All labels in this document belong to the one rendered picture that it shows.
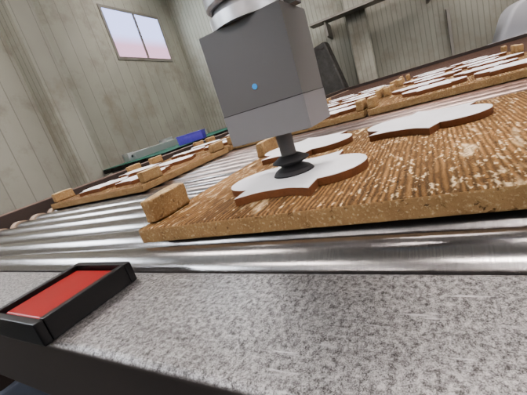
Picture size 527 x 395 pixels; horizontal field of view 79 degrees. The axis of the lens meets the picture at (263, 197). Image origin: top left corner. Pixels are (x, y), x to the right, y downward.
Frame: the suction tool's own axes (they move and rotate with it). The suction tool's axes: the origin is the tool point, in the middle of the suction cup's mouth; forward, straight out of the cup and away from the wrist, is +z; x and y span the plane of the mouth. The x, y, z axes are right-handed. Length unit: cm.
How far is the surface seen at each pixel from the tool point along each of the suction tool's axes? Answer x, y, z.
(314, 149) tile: -11.6, 1.4, -0.2
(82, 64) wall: -284, 384, -130
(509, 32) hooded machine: -512, -102, -5
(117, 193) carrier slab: -18, 54, 1
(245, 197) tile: 6.0, 2.7, -0.2
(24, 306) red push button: 20.9, 14.6, 1.1
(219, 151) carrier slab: -49, 44, 1
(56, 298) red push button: 19.8, 12.2, 1.1
